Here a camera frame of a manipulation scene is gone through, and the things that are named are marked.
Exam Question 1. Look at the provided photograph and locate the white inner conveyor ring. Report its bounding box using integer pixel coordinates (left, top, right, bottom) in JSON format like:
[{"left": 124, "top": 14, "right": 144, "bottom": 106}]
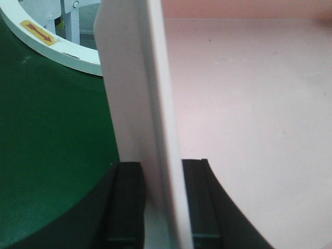
[{"left": 0, "top": 0, "right": 104, "bottom": 76}]

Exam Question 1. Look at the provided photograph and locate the pink plastic bin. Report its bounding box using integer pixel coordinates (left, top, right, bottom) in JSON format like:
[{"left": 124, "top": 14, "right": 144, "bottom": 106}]
[{"left": 94, "top": 1, "right": 331, "bottom": 248}]

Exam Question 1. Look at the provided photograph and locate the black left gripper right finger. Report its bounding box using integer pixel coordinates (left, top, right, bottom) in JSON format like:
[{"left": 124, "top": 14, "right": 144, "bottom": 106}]
[{"left": 182, "top": 159, "right": 272, "bottom": 248}]

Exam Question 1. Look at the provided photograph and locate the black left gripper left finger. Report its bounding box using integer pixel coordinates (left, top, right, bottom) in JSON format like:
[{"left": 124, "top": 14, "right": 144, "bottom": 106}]
[{"left": 1, "top": 162, "right": 145, "bottom": 248}]

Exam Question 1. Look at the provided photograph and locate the green circular conveyor belt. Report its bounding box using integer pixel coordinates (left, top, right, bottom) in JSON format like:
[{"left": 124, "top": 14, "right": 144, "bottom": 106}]
[{"left": 1, "top": 22, "right": 119, "bottom": 248}]

